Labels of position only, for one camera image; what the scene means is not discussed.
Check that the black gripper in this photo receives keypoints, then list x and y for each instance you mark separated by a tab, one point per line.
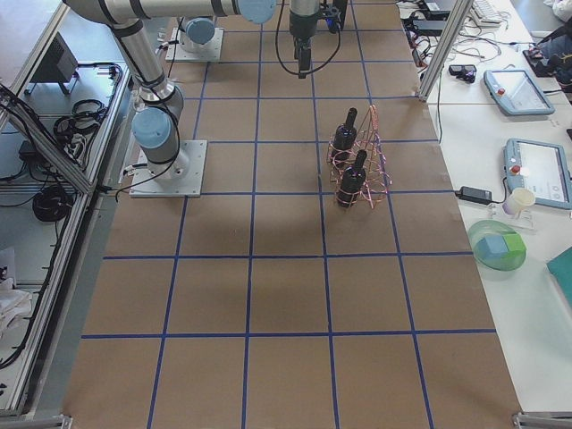
300	28

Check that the dark bottle in rack rear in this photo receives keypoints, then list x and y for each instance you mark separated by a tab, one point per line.
344	138

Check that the dark bottle in rack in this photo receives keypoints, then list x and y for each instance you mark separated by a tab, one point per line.
344	138
352	181

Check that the dark bottle in rack front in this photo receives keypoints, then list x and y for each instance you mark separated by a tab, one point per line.
352	181

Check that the black power adapter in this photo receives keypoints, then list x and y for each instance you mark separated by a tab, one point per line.
475	195

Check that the upper teach pendant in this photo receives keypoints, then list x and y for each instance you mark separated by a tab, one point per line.
516	93

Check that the teach pendant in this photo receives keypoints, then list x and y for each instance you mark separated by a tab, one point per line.
541	168
516	93

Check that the black box on floor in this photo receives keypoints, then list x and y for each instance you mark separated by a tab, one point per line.
58	66

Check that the white paper cup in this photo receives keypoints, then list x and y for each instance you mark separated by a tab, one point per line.
519	199

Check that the blue foam cube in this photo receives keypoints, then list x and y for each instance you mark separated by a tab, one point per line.
490	251

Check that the green glass bowl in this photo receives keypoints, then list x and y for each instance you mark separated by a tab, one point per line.
490	227

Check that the lower teach pendant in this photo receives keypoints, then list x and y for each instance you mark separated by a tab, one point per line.
541	168

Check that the green foam cube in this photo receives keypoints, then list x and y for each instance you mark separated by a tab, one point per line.
514	244

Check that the teal book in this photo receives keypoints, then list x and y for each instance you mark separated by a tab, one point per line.
561	269

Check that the copper wire wine rack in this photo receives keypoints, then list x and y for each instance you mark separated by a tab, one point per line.
378	182

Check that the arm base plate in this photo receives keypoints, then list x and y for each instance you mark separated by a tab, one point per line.
211	52
184	177

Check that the aluminium frame post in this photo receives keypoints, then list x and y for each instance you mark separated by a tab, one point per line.
450	33

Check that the aluminium side frame rail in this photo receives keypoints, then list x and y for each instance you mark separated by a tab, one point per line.
52	148

